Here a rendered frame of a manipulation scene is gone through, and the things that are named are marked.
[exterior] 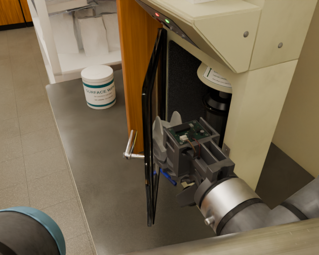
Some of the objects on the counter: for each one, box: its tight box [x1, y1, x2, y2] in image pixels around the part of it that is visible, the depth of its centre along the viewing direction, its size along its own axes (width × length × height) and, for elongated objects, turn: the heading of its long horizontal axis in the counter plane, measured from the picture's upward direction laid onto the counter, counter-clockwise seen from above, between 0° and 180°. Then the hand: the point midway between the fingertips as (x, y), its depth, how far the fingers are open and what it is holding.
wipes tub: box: [81, 65, 116, 109], centre depth 120 cm, size 13×13×15 cm
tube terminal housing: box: [163, 0, 317, 211], centre depth 66 cm, size 25×32×77 cm
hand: (159, 127), depth 55 cm, fingers closed
